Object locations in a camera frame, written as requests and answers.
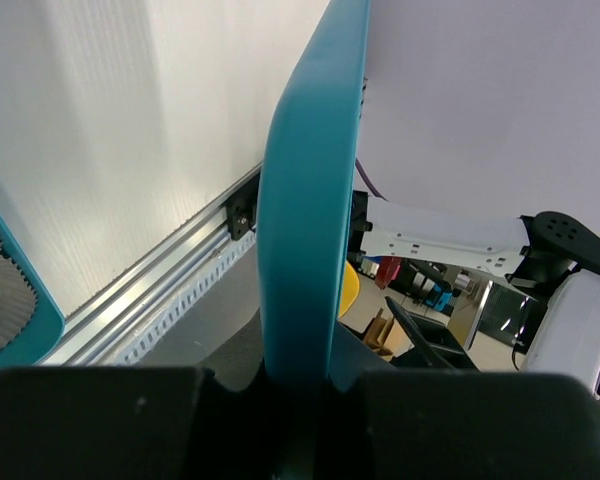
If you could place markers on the white slotted cable duct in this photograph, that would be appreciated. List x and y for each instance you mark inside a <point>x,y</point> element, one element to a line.
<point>188,292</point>

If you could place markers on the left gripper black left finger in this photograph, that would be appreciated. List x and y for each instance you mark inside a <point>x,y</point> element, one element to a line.
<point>129,423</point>

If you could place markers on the teal box with paper cups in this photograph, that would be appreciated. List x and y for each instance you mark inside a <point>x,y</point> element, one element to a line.
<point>31,323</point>

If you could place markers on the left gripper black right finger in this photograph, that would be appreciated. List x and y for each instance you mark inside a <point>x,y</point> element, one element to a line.
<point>389,423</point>

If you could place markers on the aluminium mounting rail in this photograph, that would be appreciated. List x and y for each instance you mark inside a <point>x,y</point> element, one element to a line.
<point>94,330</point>

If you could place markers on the teal box lid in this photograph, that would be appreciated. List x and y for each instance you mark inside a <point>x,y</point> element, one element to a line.
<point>305,196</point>

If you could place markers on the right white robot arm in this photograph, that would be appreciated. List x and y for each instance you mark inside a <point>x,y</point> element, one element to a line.
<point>550,257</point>

